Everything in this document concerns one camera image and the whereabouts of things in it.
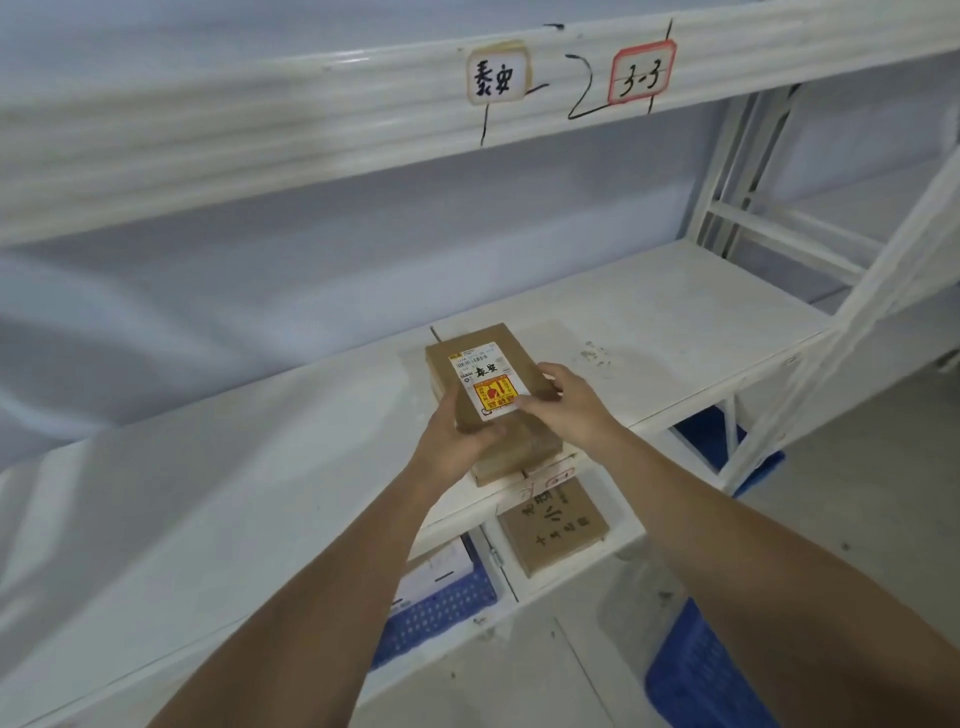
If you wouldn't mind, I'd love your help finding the person's right forearm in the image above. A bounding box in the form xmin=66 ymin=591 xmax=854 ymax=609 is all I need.
xmin=598 ymin=435 xmax=960 ymax=728

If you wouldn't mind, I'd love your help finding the person's left hand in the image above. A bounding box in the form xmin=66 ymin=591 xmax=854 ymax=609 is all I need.
xmin=408 ymin=387 xmax=513 ymax=501

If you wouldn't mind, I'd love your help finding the person's right hand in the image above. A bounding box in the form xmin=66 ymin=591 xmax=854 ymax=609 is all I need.
xmin=513 ymin=362 xmax=628 ymax=456

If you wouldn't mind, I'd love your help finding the brown box with black writing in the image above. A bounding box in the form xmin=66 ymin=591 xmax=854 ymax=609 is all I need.
xmin=497 ymin=477 xmax=611 ymax=579

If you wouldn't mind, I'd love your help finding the blue plastic crate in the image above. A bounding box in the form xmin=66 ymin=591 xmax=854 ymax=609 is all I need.
xmin=372 ymin=533 xmax=500 ymax=672
xmin=672 ymin=408 xmax=787 ymax=501
xmin=645 ymin=596 xmax=782 ymax=728

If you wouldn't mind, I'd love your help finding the large red bordered label sticker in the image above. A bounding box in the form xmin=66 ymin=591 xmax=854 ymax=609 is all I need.
xmin=607 ymin=39 xmax=678 ymax=105

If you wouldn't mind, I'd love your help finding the small red bordered label sticker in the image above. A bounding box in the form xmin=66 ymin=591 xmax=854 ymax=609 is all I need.
xmin=528 ymin=466 xmax=578 ymax=498

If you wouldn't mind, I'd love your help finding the white metal shelf rack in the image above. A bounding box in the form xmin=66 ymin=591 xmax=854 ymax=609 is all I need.
xmin=0 ymin=0 xmax=960 ymax=728
xmin=738 ymin=146 xmax=960 ymax=316

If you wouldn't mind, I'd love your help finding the person's left forearm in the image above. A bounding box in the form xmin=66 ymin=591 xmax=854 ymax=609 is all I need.
xmin=147 ymin=480 xmax=460 ymax=728

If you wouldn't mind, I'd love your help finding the beige bordered label sticker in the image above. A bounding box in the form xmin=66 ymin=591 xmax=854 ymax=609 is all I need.
xmin=465 ymin=40 xmax=533 ymax=107

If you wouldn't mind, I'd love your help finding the brown cardboard parcel with label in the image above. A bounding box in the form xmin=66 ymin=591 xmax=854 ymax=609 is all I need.
xmin=424 ymin=323 xmax=564 ymax=488

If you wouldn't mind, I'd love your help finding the white cardboard box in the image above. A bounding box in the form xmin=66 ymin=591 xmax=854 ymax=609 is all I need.
xmin=390 ymin=535 xmax=476 ymax=613

